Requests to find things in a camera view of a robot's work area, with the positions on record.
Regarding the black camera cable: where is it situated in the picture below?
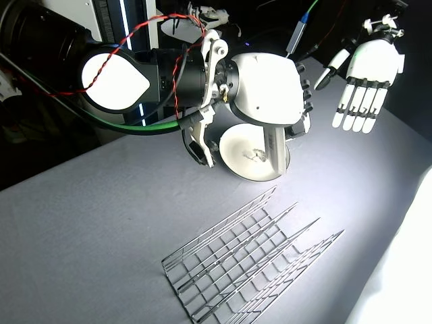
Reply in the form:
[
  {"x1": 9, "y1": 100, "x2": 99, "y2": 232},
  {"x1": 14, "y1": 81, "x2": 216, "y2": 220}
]
[{"x1": 177, "y1": 103, "x2": 217, "y2": 166}]

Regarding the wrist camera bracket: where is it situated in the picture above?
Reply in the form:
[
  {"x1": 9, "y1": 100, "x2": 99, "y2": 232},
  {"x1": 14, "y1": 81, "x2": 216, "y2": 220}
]
[
  {"x1": 361, "y1": 13, "x2": 405, "y2": 38},
  {"x1": 182, "y1": 29, "x2": 229, "y2": 169}
]

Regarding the white plate with leaf print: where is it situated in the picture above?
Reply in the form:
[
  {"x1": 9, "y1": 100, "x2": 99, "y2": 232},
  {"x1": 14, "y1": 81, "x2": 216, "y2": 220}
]
[
  {"x1": 232, "y1": 141, "x2": 292, "y2": 185},
  {"x1": 218, "y1": 122, "x2": 290, "y2": 182}
]

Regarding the green cable on arm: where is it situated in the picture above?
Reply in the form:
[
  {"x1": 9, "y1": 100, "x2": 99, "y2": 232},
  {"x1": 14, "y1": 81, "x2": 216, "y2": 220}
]
[
  {"x1": 298, "y1": 0, "x2": 320, "y2": 20},
  {"x1": 77, "y1": 107, "x2": 185, "y2": 136}
]

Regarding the green cable on left arm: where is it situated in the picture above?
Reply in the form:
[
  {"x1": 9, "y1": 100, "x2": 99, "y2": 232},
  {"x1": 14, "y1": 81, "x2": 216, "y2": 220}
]
[{"x1": 298, "y1": 0, "x2": 320, "y2": 20}]

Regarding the red black twisted wire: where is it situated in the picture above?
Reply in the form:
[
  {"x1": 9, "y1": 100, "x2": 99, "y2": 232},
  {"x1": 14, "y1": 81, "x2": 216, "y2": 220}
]
[{"x1": 43, "y1": 13, "x2": 207, "y2": 119}]

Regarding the chrome wire dish rack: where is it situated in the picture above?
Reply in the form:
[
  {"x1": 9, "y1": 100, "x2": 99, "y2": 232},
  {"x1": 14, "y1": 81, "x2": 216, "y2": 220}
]
[{"x1": 161, "y1": 186, "x2": 346, "y2": 323}]

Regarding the grey tablecloth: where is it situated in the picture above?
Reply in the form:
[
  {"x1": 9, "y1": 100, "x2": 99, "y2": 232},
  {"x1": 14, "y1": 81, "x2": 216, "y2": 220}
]
[{"x1": 0, "y1": 57, "x2": 432, "y2": 324}]

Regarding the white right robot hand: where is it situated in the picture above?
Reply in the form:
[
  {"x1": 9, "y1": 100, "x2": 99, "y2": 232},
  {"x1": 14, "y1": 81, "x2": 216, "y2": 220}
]
[{"x1": 229, "y1": 52, "x2": 315, "y2": 177}]

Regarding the spare robot hand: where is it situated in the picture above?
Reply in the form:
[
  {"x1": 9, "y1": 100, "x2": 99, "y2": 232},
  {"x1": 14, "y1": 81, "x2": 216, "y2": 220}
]
[{"x1": 187, "y1": 1, "x2": 230, "y2": 30}]

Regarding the white stand base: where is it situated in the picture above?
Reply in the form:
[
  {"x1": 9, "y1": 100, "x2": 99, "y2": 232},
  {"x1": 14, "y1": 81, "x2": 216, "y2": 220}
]
[{"x1": 160, "y1": 16, "x2": 203, "y2": 45}]

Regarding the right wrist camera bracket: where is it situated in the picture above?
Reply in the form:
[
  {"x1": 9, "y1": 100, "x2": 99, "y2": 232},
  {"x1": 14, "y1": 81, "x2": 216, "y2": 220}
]
[{"x1": 182, "y1": 29, "x2": 229, "y2": 169}]

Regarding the grey cable connector blue tip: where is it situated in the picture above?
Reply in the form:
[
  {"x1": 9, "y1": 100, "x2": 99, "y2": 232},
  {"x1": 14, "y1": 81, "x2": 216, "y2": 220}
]
[{"x1": 286, "y1": 11, "x2": 308, "y2": 58}]

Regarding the green cable on right arm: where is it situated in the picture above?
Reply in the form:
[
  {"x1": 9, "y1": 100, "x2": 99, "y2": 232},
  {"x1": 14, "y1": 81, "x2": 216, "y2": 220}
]
[{"x1": 77, "y1": 107, "x2": 185, "y2": 136}]

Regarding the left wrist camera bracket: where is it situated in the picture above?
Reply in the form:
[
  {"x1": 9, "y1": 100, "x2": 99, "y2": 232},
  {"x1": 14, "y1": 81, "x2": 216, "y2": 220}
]
[{"x1": 361, "y1": 13, "x2": 405, "y2": 38}]

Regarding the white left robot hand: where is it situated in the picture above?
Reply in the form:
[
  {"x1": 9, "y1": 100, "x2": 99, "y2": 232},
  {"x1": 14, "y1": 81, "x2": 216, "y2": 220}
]
[{"x1": 313, "y1": 35, "x2": 406, "y2": 133}]

